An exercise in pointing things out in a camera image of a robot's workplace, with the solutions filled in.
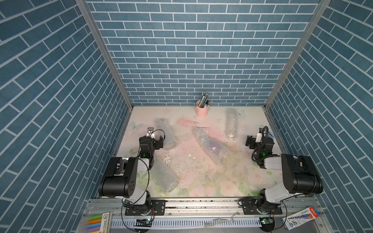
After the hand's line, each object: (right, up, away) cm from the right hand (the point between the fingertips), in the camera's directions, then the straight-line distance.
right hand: (257, 137), depth 95 cm
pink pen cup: (-36, +17, +16) cm, 43 cm away
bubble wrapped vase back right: (-15, +9, +8) cm, 19 cm away
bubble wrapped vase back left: (-63, +5, +2) cm, 63 cm away
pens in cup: (-34, +24, +13) cm, 44 cm away
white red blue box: (+13, -36, -24) cm, 45 cm away
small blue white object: (+13, +1, +7) cm, 15 cm away
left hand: (-67, +1, -1) cm, 67 cm away
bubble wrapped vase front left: (-58, -19, -18) cm, 64 cm away
